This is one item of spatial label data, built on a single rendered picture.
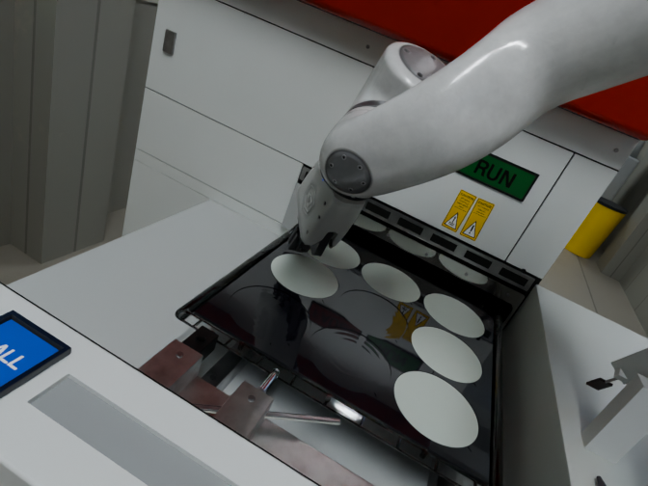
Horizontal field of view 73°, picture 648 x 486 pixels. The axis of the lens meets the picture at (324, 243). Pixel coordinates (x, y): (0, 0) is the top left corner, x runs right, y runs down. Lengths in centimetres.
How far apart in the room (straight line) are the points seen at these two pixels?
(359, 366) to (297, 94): 48
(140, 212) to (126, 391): 75
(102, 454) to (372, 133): 30
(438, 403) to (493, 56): 36
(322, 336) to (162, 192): 58
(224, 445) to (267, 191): 60
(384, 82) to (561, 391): 38
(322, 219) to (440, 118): 23
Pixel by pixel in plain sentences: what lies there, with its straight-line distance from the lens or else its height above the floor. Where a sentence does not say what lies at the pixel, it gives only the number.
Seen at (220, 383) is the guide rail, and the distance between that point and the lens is 51.
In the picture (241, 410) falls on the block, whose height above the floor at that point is 91.
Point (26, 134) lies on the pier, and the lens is 189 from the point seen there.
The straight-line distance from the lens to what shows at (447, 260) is 78.
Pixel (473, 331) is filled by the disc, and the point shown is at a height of 90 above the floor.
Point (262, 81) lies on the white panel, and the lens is 83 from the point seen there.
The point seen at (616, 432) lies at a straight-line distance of 50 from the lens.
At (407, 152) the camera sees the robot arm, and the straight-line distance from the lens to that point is 37.
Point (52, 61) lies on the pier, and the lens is 172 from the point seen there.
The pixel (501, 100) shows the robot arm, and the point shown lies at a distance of 39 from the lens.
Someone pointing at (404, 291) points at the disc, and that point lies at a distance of 70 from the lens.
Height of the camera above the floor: 122
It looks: 27 degrees down
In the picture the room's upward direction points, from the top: 22 degrees clockwise
